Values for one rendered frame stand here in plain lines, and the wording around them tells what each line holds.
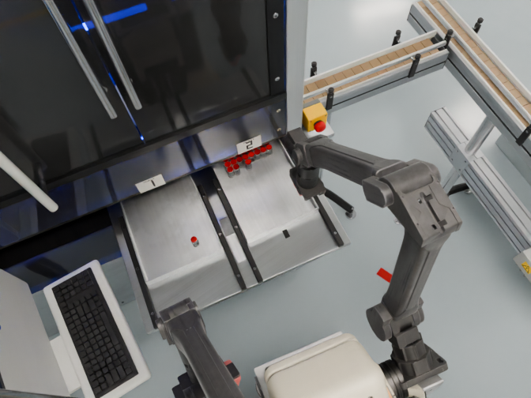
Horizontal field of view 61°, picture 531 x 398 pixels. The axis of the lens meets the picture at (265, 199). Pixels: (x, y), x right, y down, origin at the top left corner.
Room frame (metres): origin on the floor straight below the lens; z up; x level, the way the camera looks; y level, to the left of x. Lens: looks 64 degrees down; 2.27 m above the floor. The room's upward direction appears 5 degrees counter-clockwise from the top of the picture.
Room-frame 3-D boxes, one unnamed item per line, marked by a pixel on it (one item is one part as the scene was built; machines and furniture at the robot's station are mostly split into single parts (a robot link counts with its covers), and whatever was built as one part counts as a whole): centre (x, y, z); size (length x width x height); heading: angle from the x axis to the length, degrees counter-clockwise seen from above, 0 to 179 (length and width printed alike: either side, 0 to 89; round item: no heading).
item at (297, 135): (0.62, -0.10, 1.29); 0.11 x 0.09 x 0.12; 20
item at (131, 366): (0.32, 0.59, 0.82); 0.40 x 0.14 x 0.02; 27
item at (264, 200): (0.73, 0.01, 0.90); 0.34 x 0.26 x 0.04; 20
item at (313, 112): (0.93, -0.19, 0.99); 0.08 x 0.07 x 0.07; 19
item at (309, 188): (0.59, -0.12, 1.19); 0.10 x 0.07 x 0.07; 19
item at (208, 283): (0.61, 0.14, 0.87); 0.70 x 0.48 x 0.02; 109
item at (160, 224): (0.62, 0.33, 0.90); 0.34 x 0.26 x 0.04; 19
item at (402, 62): (1.16, -0.41, 0.92); 0.69 x 0.16 x 0.16; 109
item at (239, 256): (0.54, 0.12, 0.91); 0.14 x 0.03 x 0.06; 20
